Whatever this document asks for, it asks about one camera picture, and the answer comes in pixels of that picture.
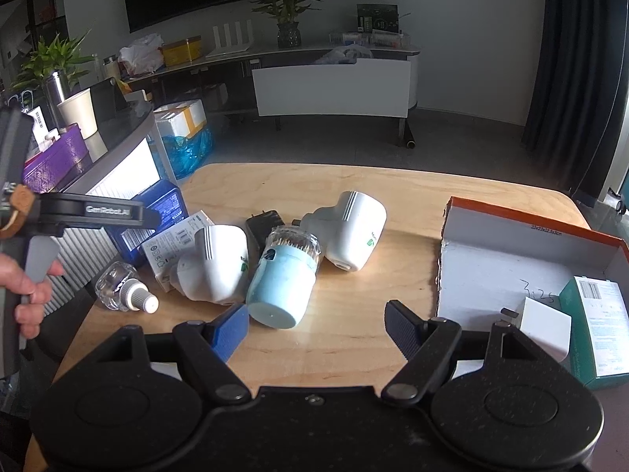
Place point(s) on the teal box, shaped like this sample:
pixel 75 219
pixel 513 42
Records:
pixel 604 334

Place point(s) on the leafy potted plant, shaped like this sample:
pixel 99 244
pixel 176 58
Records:
pixel 54 56

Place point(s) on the clear plastic boxes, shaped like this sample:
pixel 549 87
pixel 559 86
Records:
pixel 368 39

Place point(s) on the white low cabinet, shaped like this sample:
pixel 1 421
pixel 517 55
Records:
pixel 329 88

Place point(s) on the blue plastic bag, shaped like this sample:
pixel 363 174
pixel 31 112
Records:
pixel 189 155

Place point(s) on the steel tumbler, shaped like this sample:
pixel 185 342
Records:
pixel 59 89

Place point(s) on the black box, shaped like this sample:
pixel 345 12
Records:
pixel 108 98

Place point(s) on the cardboard box with white foam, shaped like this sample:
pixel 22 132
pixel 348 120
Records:
pixel 179 118

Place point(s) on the dark curtain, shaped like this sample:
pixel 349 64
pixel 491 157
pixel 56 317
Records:
pixel 565 83

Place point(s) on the white charger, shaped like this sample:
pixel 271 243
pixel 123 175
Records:
pixel 545 327

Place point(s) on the green printed box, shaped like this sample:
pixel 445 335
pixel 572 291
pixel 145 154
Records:
pixel 376 17

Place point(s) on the potted plant in glass vase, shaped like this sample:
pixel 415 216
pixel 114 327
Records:
pixel 288 34

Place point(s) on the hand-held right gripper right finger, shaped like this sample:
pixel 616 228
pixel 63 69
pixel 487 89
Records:
pixel 400 327

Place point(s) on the white barcode box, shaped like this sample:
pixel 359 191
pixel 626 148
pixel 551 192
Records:
pixel 172 247

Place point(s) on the white plug-in device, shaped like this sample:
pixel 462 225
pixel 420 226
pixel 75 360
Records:
pixel 354 231
pixel 216 270

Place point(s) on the blue box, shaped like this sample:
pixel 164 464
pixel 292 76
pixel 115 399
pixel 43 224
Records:
pixel 172 204

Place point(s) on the light blue plug-in device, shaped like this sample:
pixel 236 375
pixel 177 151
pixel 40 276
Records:
pixel 280 285

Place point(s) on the person's left hand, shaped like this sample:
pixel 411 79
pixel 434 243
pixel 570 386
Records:
pixel 32 312

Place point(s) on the orange-edged cardboard box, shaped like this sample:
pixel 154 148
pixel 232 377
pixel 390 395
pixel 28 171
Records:
pixel 491 275

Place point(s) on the purple box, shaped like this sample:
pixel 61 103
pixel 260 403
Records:
pixel 54 162

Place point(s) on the white router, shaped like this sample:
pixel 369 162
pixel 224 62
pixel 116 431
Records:
pixel 231 51

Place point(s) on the grey plastic bag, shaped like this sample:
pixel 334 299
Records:
pixel 344 54

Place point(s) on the black power adapter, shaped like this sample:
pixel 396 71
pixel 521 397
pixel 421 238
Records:
pixel 260 228

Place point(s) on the white plant pot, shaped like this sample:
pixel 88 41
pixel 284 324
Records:
pixel 78 113

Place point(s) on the white plastic bag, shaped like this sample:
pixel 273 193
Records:
pixel 140 56

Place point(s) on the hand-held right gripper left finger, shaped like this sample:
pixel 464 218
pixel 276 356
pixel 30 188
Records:
pixel 230 332

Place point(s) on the black rolled tube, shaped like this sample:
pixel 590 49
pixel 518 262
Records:
pixel 410 137

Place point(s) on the clear bottle with white cap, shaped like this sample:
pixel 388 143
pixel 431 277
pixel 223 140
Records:
pixel 115 282

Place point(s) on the counter with white ribbed front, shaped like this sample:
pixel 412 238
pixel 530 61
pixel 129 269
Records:
pixel 123 167

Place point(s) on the yellow box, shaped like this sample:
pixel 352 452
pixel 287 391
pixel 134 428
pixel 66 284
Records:
pixel 182 51

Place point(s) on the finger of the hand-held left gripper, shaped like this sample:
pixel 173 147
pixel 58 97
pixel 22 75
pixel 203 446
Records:
pixel 98 211

